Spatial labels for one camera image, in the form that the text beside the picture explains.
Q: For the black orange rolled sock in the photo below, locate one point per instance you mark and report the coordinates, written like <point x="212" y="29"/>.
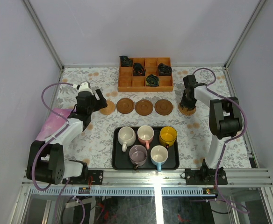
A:
<point x="138" y="70"/>

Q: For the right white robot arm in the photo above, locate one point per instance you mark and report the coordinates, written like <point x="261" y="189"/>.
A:
<point x="224" y="117"/>

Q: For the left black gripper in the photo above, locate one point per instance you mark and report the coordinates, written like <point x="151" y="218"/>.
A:
<point x="98" y="100"/>

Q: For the dark grey rolled sock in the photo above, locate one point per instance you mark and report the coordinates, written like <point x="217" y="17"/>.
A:
<point x="164" y="70"/>

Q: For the white ceramic cup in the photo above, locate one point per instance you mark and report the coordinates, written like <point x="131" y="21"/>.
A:
<point x="126" y="137"/>

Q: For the purple ceramic cup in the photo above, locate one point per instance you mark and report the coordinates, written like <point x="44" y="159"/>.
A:
<point x="137" y="156"/>

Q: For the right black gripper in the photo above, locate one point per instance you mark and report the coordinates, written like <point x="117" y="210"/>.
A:
<point x="183" y="104"/>

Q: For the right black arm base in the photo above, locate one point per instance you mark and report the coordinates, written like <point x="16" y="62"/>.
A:
<point x="204" y="176"/>

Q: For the light blue ceramic cup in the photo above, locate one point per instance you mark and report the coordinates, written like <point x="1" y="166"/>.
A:
<point x="159" y="155"/>

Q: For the yellow ceramic cup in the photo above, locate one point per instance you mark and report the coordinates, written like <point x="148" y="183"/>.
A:
<point x="167" y="136"/>

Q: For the purple printed cloth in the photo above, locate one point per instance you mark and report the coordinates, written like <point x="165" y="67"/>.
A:
<point x="53" y="123"/>

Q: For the pink ceramic cup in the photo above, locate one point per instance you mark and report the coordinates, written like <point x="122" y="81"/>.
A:
<point x="145" y="135"/>

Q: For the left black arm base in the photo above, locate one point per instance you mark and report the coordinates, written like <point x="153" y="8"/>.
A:
<point x="77" y="173"/>

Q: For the blue green rolled sock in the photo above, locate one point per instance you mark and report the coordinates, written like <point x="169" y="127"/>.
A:
<point x="152" y="80"/>

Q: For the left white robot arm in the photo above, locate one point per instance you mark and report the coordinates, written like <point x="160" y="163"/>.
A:
<point x="46" y="161"/>

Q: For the brown wooden coaster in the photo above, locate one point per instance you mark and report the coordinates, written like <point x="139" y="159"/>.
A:
<point x="163" y="107"/>
<point x="125" y="105"/>
<point x="144" y="107"/>

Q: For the aluminium frame rail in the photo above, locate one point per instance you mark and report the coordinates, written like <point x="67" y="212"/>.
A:
<point x="236" y="177"/>

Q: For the orange wooden compartment box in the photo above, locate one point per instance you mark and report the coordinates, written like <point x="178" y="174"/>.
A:
<point x="128" y="83"/>

